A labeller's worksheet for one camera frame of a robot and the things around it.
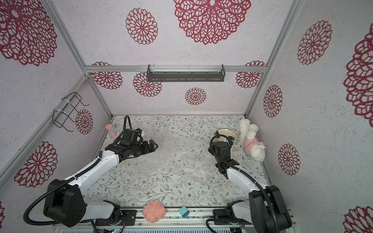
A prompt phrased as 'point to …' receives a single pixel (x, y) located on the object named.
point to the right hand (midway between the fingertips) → (211, 142)
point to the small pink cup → (113, 134)
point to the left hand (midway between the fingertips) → (152, 148)
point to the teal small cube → (184, 211)
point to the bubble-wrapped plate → (226, 132)
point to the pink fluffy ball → (154, 210)
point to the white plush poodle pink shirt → (252, 145)
